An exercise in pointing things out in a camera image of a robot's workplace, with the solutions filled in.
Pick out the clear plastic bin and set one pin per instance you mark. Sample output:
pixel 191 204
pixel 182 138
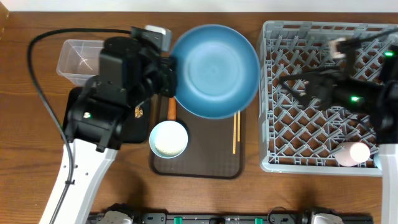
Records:
pixel 79 60

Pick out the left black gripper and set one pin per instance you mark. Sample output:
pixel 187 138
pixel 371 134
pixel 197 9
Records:
pixel 168 69

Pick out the large blue plate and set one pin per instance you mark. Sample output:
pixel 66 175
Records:
pixel 218 71

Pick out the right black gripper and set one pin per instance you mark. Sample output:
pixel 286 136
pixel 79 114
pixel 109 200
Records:
pixel 325 79

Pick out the black plastic bin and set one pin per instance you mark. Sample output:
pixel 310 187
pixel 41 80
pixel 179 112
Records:
pixel 137 132

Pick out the pink cup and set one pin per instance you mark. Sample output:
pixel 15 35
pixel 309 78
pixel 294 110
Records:
pixel 352 154

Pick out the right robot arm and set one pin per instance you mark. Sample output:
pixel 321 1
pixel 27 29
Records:
pixel 334 86

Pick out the grey dishwasher rack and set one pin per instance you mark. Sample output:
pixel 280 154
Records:
pixel 298 140

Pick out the dark brown serving tray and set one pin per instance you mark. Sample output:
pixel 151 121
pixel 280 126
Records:
pixel 209 153

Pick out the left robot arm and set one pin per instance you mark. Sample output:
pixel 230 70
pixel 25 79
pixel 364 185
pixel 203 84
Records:
pixel 98 122

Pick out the blue cup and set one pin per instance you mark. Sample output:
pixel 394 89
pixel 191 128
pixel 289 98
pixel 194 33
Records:
pixel 377 161

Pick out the right wooden chopstick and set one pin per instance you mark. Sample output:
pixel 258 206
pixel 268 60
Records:
pixel 239 126

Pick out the orange carrot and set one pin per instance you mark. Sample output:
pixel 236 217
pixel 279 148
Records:
pixel 172 110

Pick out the left wooden chopstick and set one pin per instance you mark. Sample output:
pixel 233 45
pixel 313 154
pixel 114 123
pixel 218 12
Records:
pixel 234 133

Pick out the brown food scrap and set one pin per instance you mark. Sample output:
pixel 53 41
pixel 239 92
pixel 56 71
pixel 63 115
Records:
pixel 138 112

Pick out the wooden chopstick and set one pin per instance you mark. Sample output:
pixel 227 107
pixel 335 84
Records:
pixel 239 126
pixel 234 133

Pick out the light blue rice bowl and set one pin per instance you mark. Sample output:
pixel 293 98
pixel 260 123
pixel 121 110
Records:
pixel 168 139

